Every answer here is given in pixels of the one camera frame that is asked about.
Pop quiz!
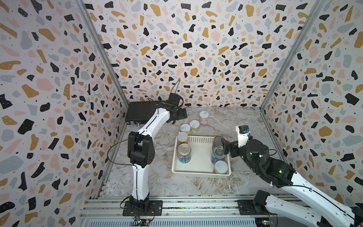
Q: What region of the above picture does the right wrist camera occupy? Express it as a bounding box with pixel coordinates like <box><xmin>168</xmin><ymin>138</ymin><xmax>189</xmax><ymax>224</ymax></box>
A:
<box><xmin>236</xmin><ymin>125</ymin><xmax>250</xmax><ymax>148</ymax></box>

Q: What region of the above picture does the pink small can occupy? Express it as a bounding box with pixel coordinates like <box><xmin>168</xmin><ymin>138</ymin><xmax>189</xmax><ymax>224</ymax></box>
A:
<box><xmin>199</xmin><ymin>111</ymin><xmax>209</xmax><ymax>124</ymax></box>

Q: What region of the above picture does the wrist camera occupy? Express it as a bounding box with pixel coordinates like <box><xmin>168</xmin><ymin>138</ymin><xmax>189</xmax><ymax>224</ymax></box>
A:
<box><xmin>236</xmin><ymin>125</ymin><xmax>250</xmax><ymax>148</ymax></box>
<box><xmin>166</xmin><ymin>93</ymin><xmax>181</xmax><ymax>107</ymax></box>

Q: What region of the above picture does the green peach can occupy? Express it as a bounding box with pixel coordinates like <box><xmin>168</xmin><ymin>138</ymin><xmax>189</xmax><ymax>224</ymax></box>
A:
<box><xmin>213</xmin><ymin>160</ymin><xmax>229</xmax><ymax>175</ymax></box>

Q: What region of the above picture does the left aluminium corner post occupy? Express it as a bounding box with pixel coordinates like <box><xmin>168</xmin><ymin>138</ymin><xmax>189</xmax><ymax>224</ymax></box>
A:
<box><xmin>74</xmin><ymin>0</ymin><xmax>128</xmax><ymax>109</ymax></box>

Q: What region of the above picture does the blue tin can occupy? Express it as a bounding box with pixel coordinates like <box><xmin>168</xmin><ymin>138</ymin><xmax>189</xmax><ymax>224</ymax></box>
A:
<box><xmin>210</xmin><ymin>147</ymin><xmax>226</xmax><ymax>164</ymax></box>
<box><xmin>177</xmin><ymin>143</ymin><xmax>192</xmax><ymax>164</ymax></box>

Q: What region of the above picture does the yellow pineapple small can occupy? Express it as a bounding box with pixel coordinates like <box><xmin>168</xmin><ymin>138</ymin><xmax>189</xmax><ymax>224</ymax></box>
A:
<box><xmin>180</xmin><ymin>124</ymin><xmax>191</xmax><ymax>135</ymax></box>

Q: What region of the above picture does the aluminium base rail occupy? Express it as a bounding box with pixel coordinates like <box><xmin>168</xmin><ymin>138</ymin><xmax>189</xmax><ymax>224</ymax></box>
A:
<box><xmin>80</xmin><ymin>194</ymin><xmax>304</xmax><ymax>227</ymax></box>

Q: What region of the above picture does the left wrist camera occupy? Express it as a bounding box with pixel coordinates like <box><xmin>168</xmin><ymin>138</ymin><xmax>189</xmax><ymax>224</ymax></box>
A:
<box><xmin>166</xmin><ymin>93</ymin><xmax>181</xmax><ymax>107</ymax></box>

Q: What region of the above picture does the white plastic basket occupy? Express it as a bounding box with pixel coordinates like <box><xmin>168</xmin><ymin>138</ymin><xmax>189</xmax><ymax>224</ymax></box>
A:
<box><xmin>172</xmin><ymin>136</ymin><xmax>231</xmax><ymax>178</ymax></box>

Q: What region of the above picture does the light green small can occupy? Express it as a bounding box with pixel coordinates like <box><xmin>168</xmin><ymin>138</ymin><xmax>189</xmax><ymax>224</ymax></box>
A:
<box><xmin>189</xmin><ymin>120</ymin><xmax>200</xmax><ymax>132</ymax></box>

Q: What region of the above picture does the dark tomato tin can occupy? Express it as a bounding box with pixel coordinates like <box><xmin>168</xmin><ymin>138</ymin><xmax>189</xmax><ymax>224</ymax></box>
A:
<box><xmin>212</xmin><ymin>136</ymin><xmax>225</xmax><ymax>156</ymax></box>

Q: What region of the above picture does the right aluminium corner post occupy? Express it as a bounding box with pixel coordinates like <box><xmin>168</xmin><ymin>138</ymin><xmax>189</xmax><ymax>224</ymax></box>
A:
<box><xmin>260</xmin><ymin>0</ymin><xmax>326</xmax><ymax>113</ymax></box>

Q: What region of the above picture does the tall yellow orange can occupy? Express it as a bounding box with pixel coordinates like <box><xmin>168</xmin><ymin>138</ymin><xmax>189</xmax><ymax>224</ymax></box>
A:
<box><xmin>177</xmin><ymin>132</ymin><xmax>189</xmax><ymax>145</ymax></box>

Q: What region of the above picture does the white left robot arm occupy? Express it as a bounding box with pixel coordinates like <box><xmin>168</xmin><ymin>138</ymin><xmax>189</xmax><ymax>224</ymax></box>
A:
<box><xmin>127</xmin><ymin>93</ymin><xmax>187</xmax><ymax>215</ymax></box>

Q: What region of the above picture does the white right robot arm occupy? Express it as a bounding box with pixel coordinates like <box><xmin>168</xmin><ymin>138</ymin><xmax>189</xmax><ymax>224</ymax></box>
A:
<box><xmin>221</xmin><ymin>139</ymin><xmax>363</xmax><ymax>227</ymax></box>

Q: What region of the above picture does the aluminium corner post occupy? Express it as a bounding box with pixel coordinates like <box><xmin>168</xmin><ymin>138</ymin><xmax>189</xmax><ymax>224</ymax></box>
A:
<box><xmin>74</xmin><ymin>0</ymin><xmax>128</xmax><ymax>109</ymax></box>
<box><xmin>260</xmin><ymin>0</ymin><xmax>326</xmax><ymax>113</ymax></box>

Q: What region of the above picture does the black briefcase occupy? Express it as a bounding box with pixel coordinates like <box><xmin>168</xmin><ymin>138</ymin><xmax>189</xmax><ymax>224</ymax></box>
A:
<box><xmin>125</xmin><ymin>101</ymin><xmax>161</xmax><ymax>125</ymax></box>

